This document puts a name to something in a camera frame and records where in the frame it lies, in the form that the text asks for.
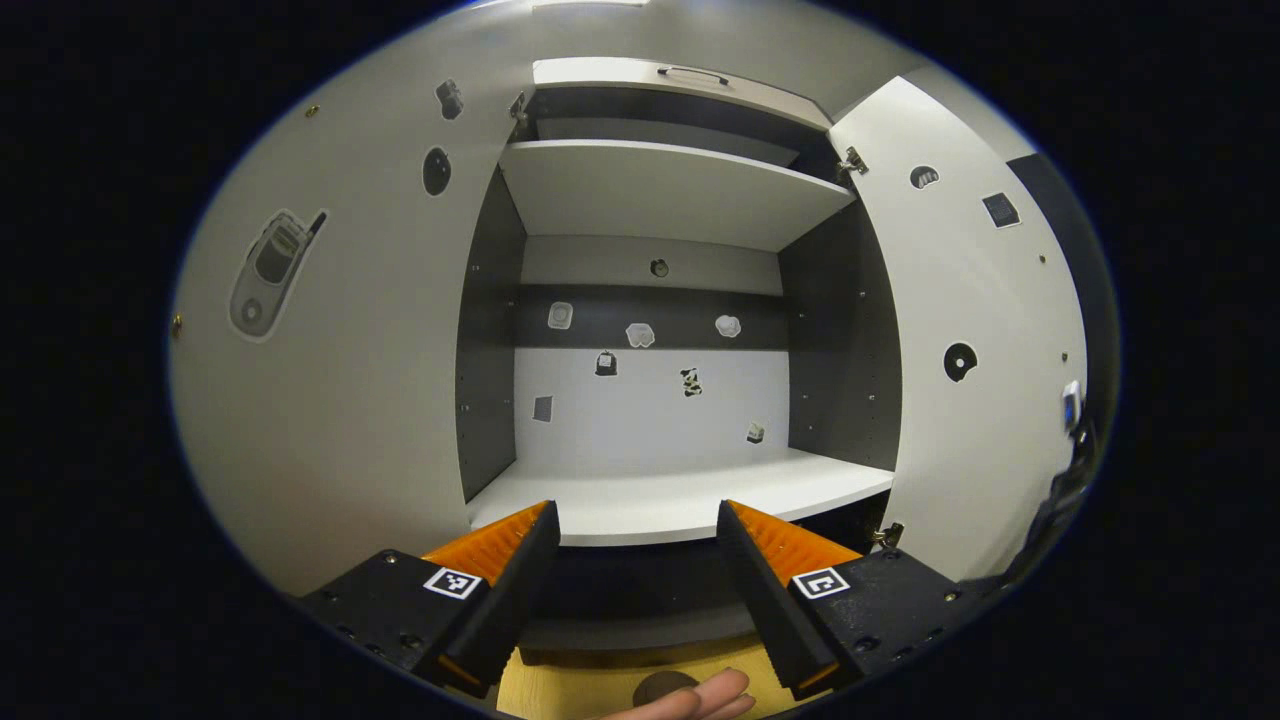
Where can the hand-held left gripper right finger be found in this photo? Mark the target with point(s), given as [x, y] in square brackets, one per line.
[770, 610]

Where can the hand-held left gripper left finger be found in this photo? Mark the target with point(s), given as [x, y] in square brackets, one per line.
[515, 600]

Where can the white shoe cabinet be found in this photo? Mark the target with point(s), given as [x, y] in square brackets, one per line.
[660, 190]

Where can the white cabinet drawer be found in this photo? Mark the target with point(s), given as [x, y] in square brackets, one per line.
[600, 72]

